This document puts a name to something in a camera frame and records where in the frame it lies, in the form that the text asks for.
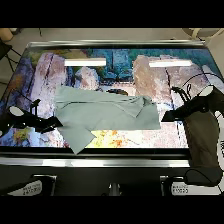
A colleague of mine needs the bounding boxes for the black cable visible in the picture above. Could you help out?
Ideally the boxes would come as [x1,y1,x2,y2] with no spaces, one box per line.
[184,167,216,186]
[181,71,224,98]

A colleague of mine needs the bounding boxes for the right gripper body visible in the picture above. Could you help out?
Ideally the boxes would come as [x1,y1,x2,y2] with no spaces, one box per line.
[161,106,195,122]

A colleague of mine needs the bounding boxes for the grey-green shirt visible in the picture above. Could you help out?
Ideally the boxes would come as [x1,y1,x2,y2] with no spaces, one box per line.
[53,85,162,155]

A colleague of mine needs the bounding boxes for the silver frame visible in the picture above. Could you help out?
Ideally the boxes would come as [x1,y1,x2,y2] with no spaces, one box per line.
[0,39,224,197]

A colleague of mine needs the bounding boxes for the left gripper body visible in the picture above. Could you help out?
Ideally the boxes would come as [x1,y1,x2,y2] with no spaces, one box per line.
[33,117,65,134]

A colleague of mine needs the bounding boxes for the brown garment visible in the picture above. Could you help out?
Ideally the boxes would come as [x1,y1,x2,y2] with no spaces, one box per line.
[182,111,223,172]

